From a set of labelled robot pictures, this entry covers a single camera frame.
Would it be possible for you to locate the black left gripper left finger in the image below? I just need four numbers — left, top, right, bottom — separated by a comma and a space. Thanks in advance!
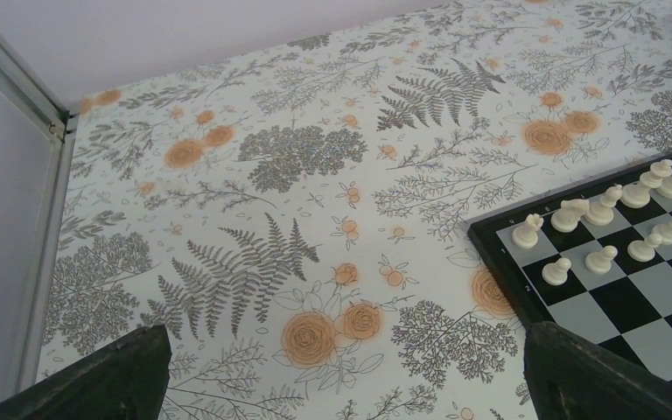
0, 325, 172, 419

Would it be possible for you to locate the floral patterned table mat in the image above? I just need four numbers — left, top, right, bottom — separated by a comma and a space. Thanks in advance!
37, 1, 672, 419

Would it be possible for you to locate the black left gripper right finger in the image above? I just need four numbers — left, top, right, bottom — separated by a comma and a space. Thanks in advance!
523, 322, 672, 419

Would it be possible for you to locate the black white chessboard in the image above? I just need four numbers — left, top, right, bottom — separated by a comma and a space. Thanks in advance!
468, 164, 672, 383

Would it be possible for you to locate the white chess knight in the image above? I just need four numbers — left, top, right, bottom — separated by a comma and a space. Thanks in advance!
550, 199, 590, 233

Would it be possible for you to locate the white chess pawn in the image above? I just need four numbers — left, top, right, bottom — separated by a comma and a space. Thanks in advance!
651, 220, 672, 246
626, 234, 663, 263
542, 257, 572, 286
584, 245, 619, 275

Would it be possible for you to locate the white chess bishop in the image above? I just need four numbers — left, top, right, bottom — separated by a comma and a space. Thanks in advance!
584, 185, 623, 226

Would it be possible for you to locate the white chess queen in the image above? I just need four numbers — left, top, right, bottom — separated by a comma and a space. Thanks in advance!
620, 159, 672, 208

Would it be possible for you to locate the white chess rook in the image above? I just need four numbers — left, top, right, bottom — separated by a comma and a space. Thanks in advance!
512, 213, 544, 249

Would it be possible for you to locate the aluminium rail frame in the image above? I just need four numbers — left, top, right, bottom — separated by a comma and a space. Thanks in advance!
0, 33, 67, 398

